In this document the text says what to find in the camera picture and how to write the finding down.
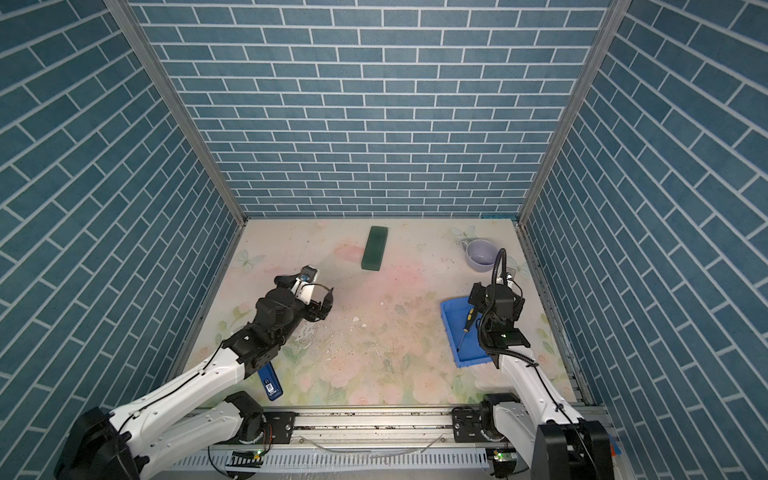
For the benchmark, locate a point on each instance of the green rectangular block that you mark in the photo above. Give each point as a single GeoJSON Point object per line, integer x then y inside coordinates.
{"type": "Point", "coordinates": [372, 258]}

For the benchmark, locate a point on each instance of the yellow black screwdriver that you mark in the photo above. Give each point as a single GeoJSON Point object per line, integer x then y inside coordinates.
{"type": "Point", "coordinates": [466, 329]}

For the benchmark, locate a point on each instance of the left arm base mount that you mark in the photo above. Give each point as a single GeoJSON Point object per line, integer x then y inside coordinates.
{"type": "Point", "coordinates": [270, 427]}

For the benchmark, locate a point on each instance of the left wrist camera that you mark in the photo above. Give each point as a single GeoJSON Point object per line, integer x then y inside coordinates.
{"type": "Point", "coordinates": [305, 280]}

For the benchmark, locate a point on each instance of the blue black stapler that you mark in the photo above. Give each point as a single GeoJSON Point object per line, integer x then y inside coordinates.
{"type": "Point", "coordinates": [270, 382]}

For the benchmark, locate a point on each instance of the lavender plastic cup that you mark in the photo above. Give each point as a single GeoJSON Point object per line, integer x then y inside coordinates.
{"type": "Point", "coordinates": [480, 254]}

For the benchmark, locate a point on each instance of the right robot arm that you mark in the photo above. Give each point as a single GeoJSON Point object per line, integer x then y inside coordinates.
{"type": "Point", "coordinates": [549, 437]}

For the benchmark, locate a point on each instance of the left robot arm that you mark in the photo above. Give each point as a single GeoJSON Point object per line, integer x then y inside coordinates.
{"type": "Point", "coordinates": [146, 436]}

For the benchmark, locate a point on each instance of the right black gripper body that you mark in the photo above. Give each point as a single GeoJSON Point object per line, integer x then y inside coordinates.
{"type": "Point", "coordinates": [480, 292]}

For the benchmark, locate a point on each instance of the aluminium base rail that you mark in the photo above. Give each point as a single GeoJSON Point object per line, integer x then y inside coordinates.
{"type": "Point", "coordinates": [335, 440]}

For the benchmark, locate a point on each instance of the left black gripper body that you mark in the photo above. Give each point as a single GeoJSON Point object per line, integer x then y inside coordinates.
{"type": "Point", "coordinates": [312, 311]}

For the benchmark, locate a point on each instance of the blue plastic bin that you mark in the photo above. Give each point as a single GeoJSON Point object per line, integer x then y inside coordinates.
{"type": "Point", "coordinates": [464, 347]}

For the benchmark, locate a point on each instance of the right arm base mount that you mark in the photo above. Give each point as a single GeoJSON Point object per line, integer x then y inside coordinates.
{"type": "Point", "coordinates": [468, 426]}

